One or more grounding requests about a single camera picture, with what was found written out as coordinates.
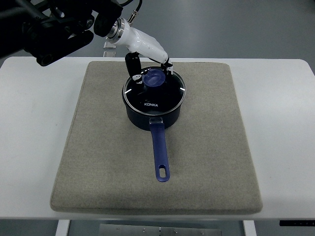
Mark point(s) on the white left table leg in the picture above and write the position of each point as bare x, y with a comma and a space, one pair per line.
62, 228

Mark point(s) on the white right table leg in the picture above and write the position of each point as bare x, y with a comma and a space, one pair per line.
249, 228

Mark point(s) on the floor outlet plate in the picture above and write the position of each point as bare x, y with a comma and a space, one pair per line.
108, 54
108, 45

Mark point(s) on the metal table crossbar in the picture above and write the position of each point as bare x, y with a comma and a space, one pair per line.
131, 230

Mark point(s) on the lower floor outlet plate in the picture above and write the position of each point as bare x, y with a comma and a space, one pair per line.
108, 54

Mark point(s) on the dark saucepan blue handle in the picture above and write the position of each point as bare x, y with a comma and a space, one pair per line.
157, 126

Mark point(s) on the black table control panel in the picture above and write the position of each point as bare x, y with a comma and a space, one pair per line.
297, 223

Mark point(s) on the white table leg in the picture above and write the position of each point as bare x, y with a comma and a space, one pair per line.
249, 228
62, 228

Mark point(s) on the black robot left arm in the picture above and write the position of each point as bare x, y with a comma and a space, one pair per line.
52, 29

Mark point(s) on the glass pot lid blue knob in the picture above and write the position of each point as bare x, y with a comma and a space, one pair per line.
156, 92

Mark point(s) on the upper floor outlet plate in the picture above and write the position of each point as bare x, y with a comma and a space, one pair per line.
108, 45

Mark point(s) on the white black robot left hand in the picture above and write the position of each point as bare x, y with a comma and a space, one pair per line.
138, 43

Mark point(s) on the grey felt mat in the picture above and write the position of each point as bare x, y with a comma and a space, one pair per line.
201, 164

